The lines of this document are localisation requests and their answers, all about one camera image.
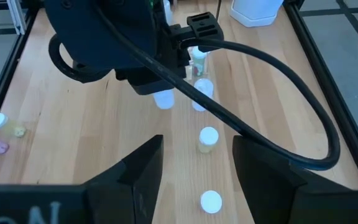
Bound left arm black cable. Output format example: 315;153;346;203
91;0;341;171

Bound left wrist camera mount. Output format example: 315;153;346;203
169;11;225;53

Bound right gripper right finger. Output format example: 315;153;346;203
232;135;358;224

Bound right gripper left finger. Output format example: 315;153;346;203
84;134;165;224

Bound black aluminium table frame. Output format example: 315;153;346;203
0;0;358;191

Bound teal medicine bottle white cap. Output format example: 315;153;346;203
190;45;209;78
152;88;176;110

